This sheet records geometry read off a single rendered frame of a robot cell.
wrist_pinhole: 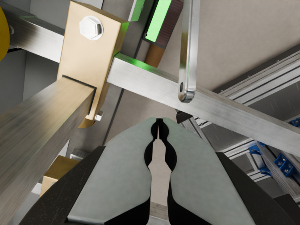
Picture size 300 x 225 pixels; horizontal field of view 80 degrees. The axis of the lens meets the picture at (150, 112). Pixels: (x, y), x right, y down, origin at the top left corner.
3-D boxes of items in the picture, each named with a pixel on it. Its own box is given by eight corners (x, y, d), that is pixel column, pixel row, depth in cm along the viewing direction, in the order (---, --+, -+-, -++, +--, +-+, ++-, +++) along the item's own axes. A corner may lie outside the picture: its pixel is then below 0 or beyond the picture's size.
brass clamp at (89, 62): (134, 24, 21) (127, 25, 17) (103, 116, 27) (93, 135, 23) (83, 1, 20) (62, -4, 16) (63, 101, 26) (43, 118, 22)
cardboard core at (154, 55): (170, 38, 89) (147, 90, 102) (169, 36, 96) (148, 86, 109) (156, 31, 88) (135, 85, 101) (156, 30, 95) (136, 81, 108)
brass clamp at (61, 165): (89, 163, 33) (78, 186, 29) (74, 206, 39) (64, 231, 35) (55, 152, 32) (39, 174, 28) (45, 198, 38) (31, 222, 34)
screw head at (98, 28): (106, 21, 17) (102, 21, 16) (100, 43, 18) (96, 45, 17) (83, 11, 16) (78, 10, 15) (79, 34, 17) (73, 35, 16)
